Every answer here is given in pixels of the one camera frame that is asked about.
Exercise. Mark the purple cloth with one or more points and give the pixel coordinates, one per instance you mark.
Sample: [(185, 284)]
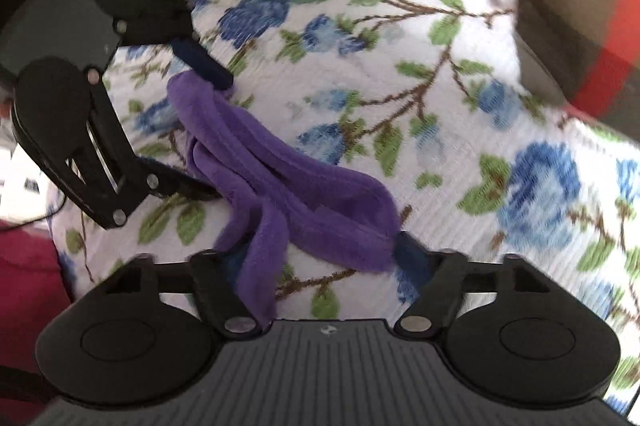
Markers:
[(300, 186)]

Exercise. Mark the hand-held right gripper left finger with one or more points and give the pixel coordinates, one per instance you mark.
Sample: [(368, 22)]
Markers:
[(220, 296)]

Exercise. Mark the person's maroon garment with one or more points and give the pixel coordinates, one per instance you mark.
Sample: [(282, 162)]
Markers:
[(27, 296)]

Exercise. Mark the white paper sheet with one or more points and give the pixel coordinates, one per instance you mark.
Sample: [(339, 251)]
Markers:
[(25, 186)]

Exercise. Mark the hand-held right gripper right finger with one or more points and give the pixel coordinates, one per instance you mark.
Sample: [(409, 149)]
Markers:
[(407, 251)]

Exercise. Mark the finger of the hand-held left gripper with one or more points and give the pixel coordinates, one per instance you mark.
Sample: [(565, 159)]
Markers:
[(200, 60), (150, 178)]

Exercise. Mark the floral blanket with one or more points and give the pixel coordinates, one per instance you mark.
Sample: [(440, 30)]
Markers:
[(450, 186)]

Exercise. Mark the olive pouch with red stripe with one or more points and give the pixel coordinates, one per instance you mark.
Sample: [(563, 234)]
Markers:
[(575, 15)]

